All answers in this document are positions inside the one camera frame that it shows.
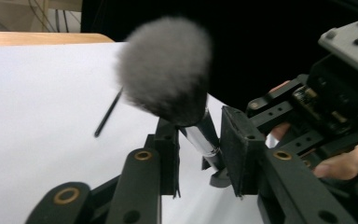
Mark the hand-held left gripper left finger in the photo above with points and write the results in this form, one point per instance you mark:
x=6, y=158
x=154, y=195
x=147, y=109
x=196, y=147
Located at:
x=136, y=186

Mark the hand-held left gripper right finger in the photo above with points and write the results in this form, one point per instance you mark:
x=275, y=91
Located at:
x=245, y=155

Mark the thin black makeup brush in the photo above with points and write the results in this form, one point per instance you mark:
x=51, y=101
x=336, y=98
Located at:
x=107, y=115

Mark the fluffy grey makeup brush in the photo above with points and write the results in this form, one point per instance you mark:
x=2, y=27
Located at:
x=164, y=68

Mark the black curtain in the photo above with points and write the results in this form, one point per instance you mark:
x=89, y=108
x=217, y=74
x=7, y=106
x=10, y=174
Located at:
x=261, y=46

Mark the white board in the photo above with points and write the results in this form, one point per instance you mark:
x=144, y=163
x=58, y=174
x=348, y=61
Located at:
x=43, y=109

